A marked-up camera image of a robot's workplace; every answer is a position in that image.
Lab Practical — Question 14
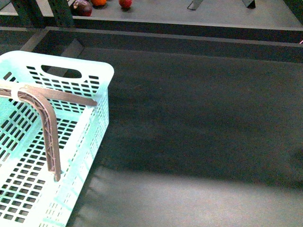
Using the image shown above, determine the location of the grey shelf divider left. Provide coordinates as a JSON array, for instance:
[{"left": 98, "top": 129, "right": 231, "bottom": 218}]
[{"left": 187, "top": 0, "right": 203, "bottom": 10}]

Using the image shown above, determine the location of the dark metal shelf post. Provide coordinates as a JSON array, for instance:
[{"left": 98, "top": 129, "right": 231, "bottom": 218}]
[{"left": 48, "top": 0, "right": 74, "bottom": 28}]

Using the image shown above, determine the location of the dark purple fruit front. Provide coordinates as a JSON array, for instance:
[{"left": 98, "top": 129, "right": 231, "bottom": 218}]
[{"left": 70, "top": 0, "right": 92, "bottom": 17}]

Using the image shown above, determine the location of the pink basket handle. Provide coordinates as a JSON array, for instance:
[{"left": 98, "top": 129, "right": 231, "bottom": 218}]
[{"left": 0, "top": 80, "right": 97, "bottom": 182}]

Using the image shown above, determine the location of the light blue plastic basket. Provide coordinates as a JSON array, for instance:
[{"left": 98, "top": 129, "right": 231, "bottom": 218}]
[{"left": 0, "top": 51, "right": 114, "bottom": 227}]

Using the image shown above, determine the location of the grey shelf divider right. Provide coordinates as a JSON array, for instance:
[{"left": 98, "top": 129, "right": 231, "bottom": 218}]
[{"left": 242, "top": 0, "right": 256, "bottom": 9}]

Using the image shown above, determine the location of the red yellow apple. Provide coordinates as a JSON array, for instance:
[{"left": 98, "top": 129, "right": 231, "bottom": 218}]
[{"left": 118, "top": 0, "right": 133, "bottom": 9}]

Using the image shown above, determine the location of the orange fruit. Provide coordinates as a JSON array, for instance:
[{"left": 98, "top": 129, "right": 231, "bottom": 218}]
[{"left": 91, "top": 0, "right": 107, "bottom": 7}]

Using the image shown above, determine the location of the grey shelf divider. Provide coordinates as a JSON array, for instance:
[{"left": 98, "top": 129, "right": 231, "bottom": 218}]
[
  {"left": 187, "top": 0, "right": 203, "bottom": 10},
  {"left": 242, "top": 0, "right": 256, "bottom": 9}
]

